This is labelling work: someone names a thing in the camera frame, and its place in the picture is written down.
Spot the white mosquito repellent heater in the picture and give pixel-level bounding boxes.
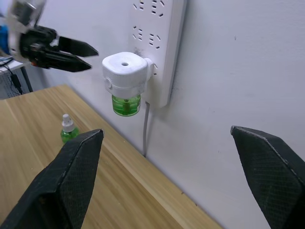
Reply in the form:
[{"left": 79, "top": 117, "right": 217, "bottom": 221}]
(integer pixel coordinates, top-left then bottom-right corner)
[{"left": 102, "top": 51, "right": 158, "bottom": 99}]

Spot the white metal rack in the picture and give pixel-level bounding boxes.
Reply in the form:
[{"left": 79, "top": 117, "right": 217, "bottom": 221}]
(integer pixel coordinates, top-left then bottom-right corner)
[{"left": 0, "top": 60, "right": 33, "bottom": 100}]

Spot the green liquid bottle white cap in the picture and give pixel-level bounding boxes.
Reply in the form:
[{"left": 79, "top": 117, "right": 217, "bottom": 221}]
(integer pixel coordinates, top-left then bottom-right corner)
[{"left": 60, "top": 114, "right": 80, "bottom": 144}]

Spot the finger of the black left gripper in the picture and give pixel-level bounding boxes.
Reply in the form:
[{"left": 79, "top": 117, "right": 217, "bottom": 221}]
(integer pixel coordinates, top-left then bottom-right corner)
[
  {"left": 44, "top": 51, "right": 93, "bottom": 73},
  {"left": 58, "top": 36, "right": 100, "bottom": 58}
]

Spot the grey power strip cable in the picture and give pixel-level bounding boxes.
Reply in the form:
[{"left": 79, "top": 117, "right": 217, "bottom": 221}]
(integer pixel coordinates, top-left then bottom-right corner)
[{"left": 142, "top": 101, "right": 151, "bottom": 157}]

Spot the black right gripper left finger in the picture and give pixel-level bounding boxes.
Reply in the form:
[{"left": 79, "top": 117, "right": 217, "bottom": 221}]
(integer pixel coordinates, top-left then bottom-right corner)
[{"left": 0, "top": 129, "right": 104, "bottom": 229}]

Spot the green liquid bottle without cap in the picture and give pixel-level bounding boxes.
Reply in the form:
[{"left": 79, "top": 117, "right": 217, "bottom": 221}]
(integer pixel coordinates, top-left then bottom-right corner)
[{"left": 111, "top": 94, "right": 142, "bottom": 118}]

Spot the white wall power strip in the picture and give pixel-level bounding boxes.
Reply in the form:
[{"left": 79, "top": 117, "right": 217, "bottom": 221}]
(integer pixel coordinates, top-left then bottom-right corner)
[{"left": 128, "top": 0, "right": 189, "bottom": 108}]

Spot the blue object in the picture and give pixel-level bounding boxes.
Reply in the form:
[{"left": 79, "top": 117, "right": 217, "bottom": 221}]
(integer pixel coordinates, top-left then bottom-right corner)
[{"left": 0, "top": 24, "right": 9, "bottom": 53}]

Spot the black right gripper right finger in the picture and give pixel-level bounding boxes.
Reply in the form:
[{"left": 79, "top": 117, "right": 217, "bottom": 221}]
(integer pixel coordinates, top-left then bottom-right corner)
[{"left": 230, "top": 125, "right": 305, "bottom": 229}]

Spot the black cable with plug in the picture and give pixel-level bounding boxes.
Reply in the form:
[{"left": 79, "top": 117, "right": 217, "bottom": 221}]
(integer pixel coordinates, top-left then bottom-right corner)
[{"left": 0, "top": 56, "right": 24, "bottom": 95}]

